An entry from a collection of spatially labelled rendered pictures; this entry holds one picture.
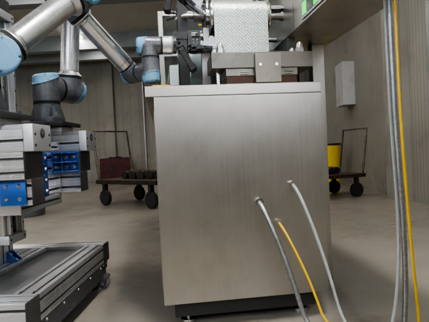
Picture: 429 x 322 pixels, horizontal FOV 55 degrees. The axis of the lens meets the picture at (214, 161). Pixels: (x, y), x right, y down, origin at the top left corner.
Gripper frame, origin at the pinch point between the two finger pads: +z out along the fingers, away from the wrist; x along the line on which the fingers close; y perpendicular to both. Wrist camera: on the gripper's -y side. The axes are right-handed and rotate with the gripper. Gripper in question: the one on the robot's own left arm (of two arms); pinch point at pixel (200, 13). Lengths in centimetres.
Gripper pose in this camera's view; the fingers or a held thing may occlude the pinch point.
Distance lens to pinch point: 190.4
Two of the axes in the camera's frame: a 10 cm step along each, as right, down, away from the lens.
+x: -1.2, -0.2, 9.9
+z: 7.9, 6.1, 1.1
